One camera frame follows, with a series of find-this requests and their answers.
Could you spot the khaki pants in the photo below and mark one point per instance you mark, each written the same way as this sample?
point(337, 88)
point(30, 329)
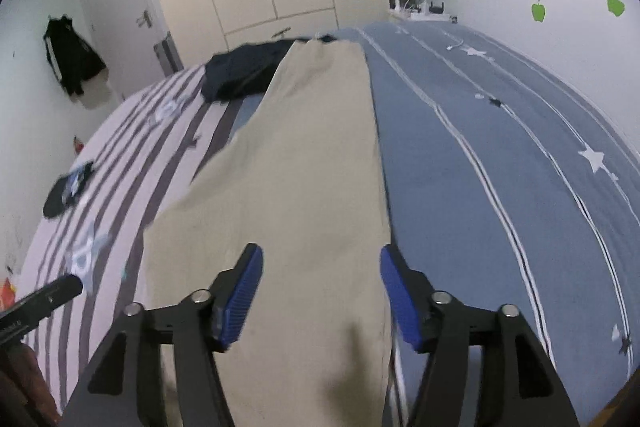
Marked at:
point(300, 182)

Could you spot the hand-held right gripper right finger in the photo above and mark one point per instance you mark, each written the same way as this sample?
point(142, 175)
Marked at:
point(400, 297)

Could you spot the silver ribbed trunk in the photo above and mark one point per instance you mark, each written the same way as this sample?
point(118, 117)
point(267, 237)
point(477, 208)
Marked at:
point(167, 54)

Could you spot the white nightstand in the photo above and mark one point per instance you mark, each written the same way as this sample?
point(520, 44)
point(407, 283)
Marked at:
point(440, 19)

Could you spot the black router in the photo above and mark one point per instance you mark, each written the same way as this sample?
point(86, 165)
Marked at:
point(434, 9)

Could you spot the dark navy garment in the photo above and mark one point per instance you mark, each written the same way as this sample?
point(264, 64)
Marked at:
point(240, 72)

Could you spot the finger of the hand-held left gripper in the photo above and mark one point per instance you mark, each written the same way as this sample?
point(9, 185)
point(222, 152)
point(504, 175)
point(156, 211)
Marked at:
point(60, 291)

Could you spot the white power strip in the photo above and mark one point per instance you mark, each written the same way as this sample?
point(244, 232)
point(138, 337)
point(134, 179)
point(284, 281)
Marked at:
point(409, 13)

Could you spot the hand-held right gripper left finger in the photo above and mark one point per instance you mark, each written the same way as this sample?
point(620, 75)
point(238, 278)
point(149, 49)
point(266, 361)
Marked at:
point(245, 292)

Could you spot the folded black printed t-shirt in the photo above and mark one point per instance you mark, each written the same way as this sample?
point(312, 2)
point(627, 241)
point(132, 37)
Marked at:
point(60, 199)

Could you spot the white door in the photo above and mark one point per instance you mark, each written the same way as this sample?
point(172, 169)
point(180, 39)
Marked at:
point(115, 7)

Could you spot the bed with striped star sheet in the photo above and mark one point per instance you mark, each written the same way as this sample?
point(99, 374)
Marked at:
point(475, 207)

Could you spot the person's left hand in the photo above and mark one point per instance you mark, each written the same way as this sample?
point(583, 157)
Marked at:
point(25, 387)

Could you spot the black hanging jacket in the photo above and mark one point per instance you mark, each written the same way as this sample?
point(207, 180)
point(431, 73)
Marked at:
point(70, 57)

